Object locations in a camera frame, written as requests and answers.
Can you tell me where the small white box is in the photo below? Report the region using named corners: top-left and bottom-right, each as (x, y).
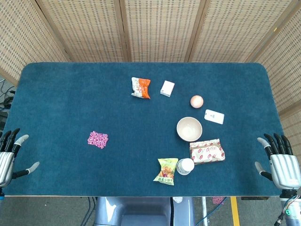
top-left (160, 80), bottom-right (175, 97)

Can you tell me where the gold red snack bag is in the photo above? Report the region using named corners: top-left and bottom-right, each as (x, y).
top-left (189, 138), bottom-right (226, 165)

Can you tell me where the white paper cup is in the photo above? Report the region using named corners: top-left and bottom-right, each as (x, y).
top-left (176, 158), bottom-right (195, 176)

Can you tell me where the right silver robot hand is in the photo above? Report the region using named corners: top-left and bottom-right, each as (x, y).
top-left (254, 133), bottom-right (301, 190)

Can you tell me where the blue carpet table cover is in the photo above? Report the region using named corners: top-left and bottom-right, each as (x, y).
top-left (0, 62), bottom-right (292, 197)

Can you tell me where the white badge card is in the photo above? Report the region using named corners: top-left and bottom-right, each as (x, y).
top-left (204, 109), bottom-right (225, 125)

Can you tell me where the green vegetable biscuit bag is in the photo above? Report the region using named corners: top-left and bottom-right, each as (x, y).
top-left (153, 158), bottom-right (179, 186)

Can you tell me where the black cable bundle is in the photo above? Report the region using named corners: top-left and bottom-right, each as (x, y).
top-left (0, 80), bottom-right (16, 111)

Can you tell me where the grey-blue robot torso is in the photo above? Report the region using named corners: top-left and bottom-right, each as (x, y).
top-left (93, 196), bottom-right (196, 226)

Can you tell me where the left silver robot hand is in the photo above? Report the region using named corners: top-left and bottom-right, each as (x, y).
top-left (0, 128), bottom-right (40, 188)

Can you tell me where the orange white snack bag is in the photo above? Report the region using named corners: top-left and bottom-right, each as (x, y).
top-left (131, 77), bottom-right (151, 99)

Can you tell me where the peach coloured ball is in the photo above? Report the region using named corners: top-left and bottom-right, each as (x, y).
top-left (190, 95), bottom-right (204, 109)

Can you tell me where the woven rattan screen panel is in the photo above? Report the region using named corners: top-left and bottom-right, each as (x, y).
top-left (185, 0), bottom-right (299, 63)
top-left (35, 0), bottom-right (129, 63)
top-left (0, 0), bottom-right (70, 87)
top-left (119, 0), bottom-right (206, 63)
top-left (246, 0), bottom-right (301, 153)

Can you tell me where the beige bowl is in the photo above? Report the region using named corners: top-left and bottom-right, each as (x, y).
top-left (176, 116), bottom-right (203, 142)

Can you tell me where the white metal pole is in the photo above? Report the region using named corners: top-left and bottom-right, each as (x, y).
top-left (201, 197), bottom-right (209, 226)

